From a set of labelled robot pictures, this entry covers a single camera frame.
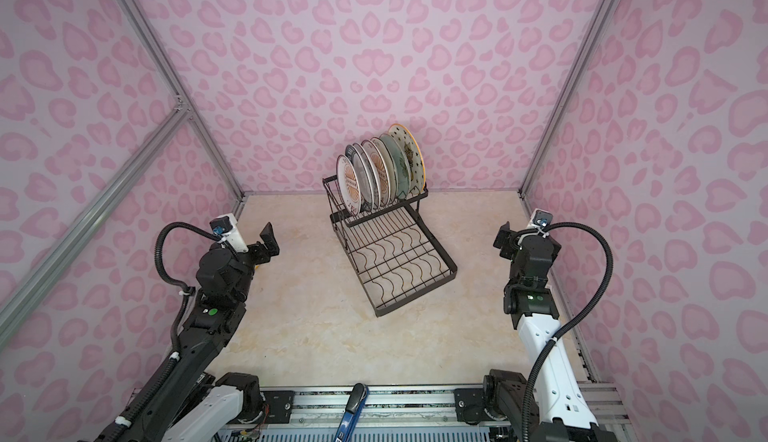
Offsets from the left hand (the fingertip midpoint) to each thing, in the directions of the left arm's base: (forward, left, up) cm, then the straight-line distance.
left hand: (252, 223), depth 74 cm
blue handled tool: (-37, -25, -24) cm, 50 cm away
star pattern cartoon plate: (+20, -41, +4) cm, 46 cm away
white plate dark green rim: (+8, -28, +4) cm, 30 cm away
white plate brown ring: (+11, -30, +6) cm, 33 cm away
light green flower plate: (+19, -37, +1) cm, 42 cm away
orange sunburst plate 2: (+11, -32, +6) cm, 34 cm away
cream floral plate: (+13, -34, +5) cm, 37 cm away
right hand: (-1, -69, -2) cm, 69 cm away
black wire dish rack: (+8, -35, -28) cm, 45 cm away
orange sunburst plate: (+16, -22, -3) cm, 27 cm away
